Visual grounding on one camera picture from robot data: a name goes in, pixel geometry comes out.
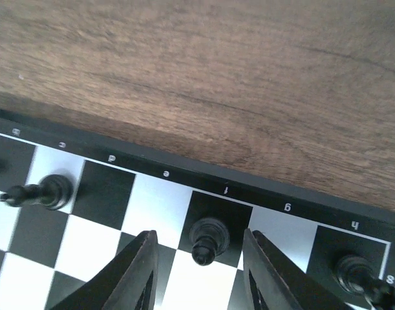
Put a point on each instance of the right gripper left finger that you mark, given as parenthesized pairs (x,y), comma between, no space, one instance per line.
(128,281)

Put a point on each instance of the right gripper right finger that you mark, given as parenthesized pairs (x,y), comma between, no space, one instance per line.
(273,281)

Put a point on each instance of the black chess piece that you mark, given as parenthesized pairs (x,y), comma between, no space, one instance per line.
(53,192)
(210,238)
(355,275)

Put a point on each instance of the black and silver chessboard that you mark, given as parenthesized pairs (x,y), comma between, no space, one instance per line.
(122,189)

